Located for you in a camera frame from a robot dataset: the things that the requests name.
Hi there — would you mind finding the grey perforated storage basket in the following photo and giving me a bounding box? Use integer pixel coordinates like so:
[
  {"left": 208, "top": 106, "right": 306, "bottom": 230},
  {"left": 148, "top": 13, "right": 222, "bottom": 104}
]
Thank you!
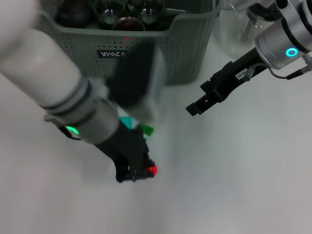
[{"left": 36, "top": 0, "right": 224, "bottom": 86}]

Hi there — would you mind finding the green translucent toy brick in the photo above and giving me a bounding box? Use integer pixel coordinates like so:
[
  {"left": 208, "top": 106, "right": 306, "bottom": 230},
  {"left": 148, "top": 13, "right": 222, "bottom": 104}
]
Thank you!
[{"left": 137, "top": 124, "right": 155, "bottom": 137}]

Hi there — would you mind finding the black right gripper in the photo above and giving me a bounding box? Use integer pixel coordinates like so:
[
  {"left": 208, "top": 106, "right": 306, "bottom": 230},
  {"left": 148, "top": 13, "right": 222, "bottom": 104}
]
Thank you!
[{"left": 185, "top": 47, "right": 269, "bottom": 117}]

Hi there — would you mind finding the clear glass teapot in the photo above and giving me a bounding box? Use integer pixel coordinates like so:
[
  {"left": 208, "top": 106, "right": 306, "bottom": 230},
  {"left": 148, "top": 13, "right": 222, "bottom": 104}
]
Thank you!
[{"left": 215, "top": 0, "right": 269, "bottom": 59}]

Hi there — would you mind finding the black teapot lid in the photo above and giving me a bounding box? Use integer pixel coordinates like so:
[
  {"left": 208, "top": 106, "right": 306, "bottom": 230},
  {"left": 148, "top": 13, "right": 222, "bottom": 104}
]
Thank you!
[{"left": 248, "top": 2, "right": 281, "bottom": 22}]

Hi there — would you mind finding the cyan square toy plate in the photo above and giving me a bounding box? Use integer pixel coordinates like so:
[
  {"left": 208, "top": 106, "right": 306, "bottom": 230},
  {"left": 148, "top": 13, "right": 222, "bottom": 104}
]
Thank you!
[{"left": 117, "top": 107, "right": 140, "bottom": 129}]

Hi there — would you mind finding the left wrist camera housing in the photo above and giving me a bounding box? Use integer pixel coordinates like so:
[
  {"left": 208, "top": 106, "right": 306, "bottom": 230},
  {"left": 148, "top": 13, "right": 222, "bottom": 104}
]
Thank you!
[{"left": 106, "top": 42, "right": 167, "bottom": 122}]

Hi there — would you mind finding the right gripper cable with plugs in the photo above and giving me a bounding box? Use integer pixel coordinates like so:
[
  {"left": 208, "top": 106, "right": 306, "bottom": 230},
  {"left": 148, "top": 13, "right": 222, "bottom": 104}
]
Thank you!
[{"left": 244, "top": 53, "right": 312, "bottom": 81}]

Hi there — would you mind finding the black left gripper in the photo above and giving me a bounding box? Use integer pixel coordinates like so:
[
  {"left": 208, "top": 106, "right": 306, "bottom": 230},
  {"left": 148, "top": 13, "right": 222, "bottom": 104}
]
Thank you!
[{"left": 94, "top": 120, "right": 156, "bottom": 184}]

